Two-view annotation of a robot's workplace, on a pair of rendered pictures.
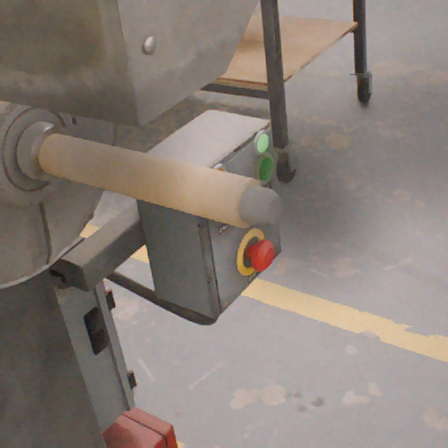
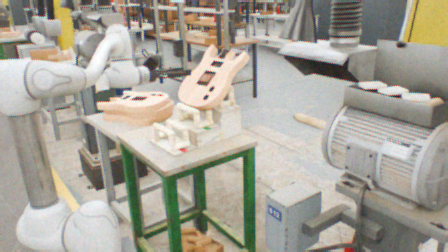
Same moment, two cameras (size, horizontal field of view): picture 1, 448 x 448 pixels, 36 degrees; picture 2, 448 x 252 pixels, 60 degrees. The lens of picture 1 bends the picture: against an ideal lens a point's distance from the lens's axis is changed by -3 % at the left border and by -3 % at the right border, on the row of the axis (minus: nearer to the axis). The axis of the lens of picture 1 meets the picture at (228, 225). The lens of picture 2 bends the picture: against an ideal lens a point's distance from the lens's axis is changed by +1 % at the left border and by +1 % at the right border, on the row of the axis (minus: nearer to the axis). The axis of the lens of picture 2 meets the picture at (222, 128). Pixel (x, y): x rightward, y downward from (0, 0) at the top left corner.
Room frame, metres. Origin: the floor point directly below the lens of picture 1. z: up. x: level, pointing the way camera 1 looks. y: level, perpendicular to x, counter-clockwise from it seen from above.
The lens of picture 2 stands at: (1.85, 0.13, 1.77)
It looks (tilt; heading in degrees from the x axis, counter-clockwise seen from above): 21 degrees down; 198
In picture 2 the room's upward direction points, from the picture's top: 2 degrees counter-clockwise
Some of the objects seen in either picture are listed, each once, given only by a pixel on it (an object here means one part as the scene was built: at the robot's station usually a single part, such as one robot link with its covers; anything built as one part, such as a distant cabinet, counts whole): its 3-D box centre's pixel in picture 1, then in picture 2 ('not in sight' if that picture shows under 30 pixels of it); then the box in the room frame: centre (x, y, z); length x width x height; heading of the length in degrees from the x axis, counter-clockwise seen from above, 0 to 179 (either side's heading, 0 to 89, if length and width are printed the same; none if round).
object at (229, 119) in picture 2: not in sight; (216, 117); (-0.18, -0.54, 1.02); 0.27 x 0.15 x 0.17; 56
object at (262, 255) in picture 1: (256, 253); not in sight; (0.71, -0.03, 0.97); 0.04 x 0.04 x 0.04; 52
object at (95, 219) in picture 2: not in sight; (95, 229); (0.77, -0.75, 0.87); 0.18 x 0.16 x 0.22; 99
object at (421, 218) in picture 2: not in sight; (406, 196); (0.67, 0.36, 1.11); 0.36 x 0.24 x 0.04; 52
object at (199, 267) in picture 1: (160, 229); (313, 233); (0.77, 0.09, 0.99); 0.24 x 0.21 x 0.26; 52
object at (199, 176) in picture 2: not in sight; (200, 180); (-0.41, -0.76, 0.45); 0.05 x 0.05 x 0.90; 52
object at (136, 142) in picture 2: not in sight; (188, 195); (-0.05, -0.70, 0.55); 0.62 x 0.58 x 0.76; 52
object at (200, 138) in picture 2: not in sight; (195, 130); (-0.06, -0.63, 0.98); 0.27 x 0.16 x 0.09; 56
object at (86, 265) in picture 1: (126, 233); (327, 219); (0.72, 0.12, 1.02); 0.19 x 0.04 x 0.04; 142
